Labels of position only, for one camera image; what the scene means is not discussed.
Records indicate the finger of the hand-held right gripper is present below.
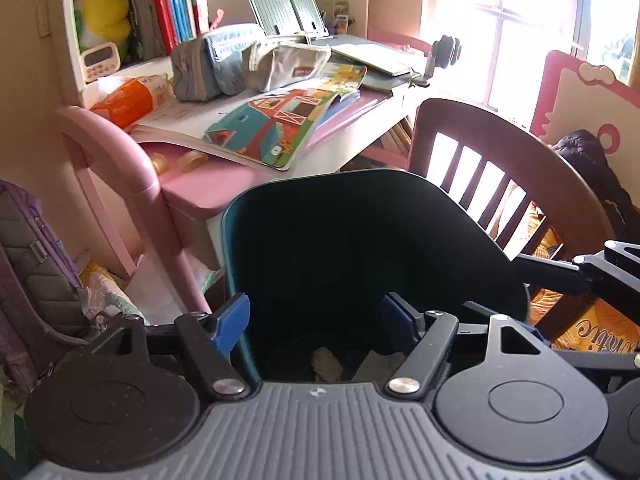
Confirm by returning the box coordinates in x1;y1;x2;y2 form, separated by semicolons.
550;347;640;376
515;240;640;306

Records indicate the colourful picture book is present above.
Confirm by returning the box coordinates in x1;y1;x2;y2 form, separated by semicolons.
202;62;369;172

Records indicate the window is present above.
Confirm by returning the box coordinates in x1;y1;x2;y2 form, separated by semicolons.
435;0;640;121

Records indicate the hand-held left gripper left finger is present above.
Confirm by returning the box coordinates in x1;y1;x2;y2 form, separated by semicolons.
97;292;251;401

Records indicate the crumpled paper scrap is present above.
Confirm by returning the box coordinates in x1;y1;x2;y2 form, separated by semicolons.
312;347;344;382

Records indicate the yellow plush toy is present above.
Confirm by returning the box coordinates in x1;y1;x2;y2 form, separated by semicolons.
75;0;132;57

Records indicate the small photo card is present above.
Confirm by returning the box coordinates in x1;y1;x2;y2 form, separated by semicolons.
332;0;352;36

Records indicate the brown wooden chair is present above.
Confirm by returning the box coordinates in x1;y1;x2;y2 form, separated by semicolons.
407;98;617;356

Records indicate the white digital timer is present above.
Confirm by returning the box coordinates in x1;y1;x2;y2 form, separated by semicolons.
80;42;121;84

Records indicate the orange tissue pack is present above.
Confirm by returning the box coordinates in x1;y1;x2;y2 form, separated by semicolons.
90;74;174;129

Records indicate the pink desk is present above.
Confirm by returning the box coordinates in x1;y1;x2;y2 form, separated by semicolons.
55;30;436;313

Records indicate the blue grey pencil case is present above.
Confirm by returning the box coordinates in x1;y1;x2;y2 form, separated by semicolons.
170;24;269;103

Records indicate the orange patterned blanket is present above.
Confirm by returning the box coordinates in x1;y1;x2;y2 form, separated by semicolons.
492;200;640;357

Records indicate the dark teal trash bin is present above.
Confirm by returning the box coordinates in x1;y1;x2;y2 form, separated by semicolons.
221;169;531;383

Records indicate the pink cat-shaped board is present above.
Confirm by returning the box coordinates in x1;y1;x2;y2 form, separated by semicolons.
530;50;640;161

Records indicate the pink book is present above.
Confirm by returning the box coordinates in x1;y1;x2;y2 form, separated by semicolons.
305;91;396;154

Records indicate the white desk hutch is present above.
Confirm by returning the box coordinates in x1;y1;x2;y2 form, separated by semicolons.
59;0;221;108

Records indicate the row of upright books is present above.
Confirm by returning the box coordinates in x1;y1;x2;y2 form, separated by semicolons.
102;0;211;59

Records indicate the beige pencil case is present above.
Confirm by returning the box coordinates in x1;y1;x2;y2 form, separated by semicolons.
241;41;333;94

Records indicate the pale patterned cloth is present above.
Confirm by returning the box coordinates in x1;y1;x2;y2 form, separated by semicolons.
75;255;147;322

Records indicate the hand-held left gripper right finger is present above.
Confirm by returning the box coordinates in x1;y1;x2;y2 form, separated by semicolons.
382;292;551;401

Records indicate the purple backpack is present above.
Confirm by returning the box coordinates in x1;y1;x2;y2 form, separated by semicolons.
0;180;95;401

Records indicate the black jacket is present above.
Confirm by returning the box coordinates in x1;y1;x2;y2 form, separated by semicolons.
550;130;640;247

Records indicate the green book stand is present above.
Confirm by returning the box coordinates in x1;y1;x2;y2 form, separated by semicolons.
240;0;332;42

